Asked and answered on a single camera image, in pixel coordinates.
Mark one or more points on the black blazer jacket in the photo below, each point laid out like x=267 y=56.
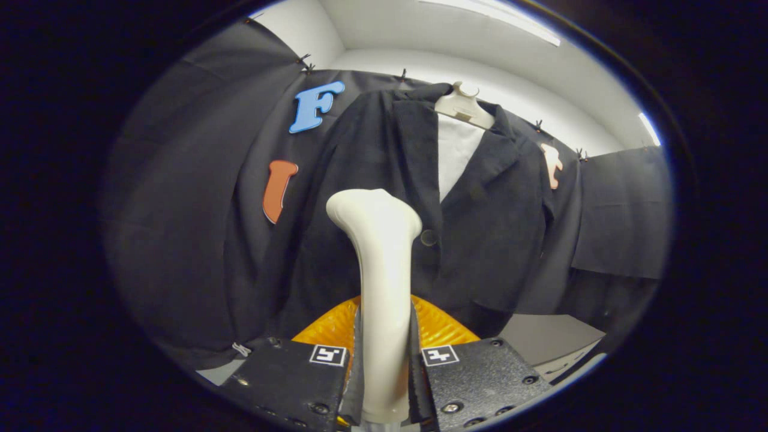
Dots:
x=492 y=228

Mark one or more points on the grey cabinet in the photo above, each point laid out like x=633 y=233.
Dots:
x=549 y=339

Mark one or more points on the white garment steamer head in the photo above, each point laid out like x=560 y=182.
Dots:
x=384 y=288

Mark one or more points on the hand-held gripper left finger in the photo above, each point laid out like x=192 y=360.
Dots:
x=288 y=378

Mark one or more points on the row of small black clips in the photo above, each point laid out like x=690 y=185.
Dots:
x=403 y=75

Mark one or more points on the beige plastic hanger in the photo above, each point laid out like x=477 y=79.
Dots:
x=463 y=107

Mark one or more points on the black backdrop cloth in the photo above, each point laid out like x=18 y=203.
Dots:
x=180 y=210

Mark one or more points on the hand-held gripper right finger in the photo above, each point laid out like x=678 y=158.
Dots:
x=480 y=375

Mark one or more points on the small ceiling light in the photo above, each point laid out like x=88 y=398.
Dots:
x=650 y=129

